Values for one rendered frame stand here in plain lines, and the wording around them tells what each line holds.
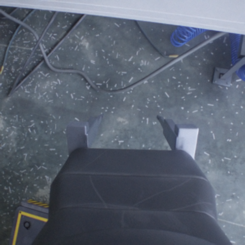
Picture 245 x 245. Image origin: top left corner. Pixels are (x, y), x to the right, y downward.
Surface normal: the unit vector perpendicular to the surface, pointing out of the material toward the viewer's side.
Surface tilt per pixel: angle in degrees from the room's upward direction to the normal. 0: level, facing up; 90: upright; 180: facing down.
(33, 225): 0
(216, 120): 0
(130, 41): 0
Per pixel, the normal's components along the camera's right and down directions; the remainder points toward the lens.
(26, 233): -0.14, -0.11
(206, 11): -0.22, 0.97
